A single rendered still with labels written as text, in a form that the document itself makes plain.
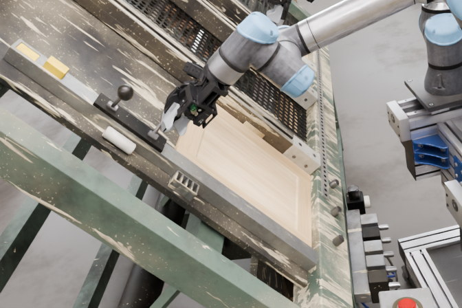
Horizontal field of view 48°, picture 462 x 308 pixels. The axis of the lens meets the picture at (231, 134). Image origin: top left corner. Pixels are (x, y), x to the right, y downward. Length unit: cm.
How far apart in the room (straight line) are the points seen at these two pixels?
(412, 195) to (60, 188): 228
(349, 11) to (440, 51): 67
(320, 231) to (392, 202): 149
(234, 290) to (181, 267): 13
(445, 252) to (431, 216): 51
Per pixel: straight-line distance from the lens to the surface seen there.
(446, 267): 240
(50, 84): 129
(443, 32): 178
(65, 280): 331
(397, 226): 289
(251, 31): 105
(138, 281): 191
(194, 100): 112
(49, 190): 112
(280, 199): 158
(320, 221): 161
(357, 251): 173
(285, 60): 108
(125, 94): 118
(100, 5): 164
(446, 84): 184
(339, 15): 118
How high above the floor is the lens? 196
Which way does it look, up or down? 30 degrees down
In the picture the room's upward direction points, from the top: 17 degrees counter-clockwise
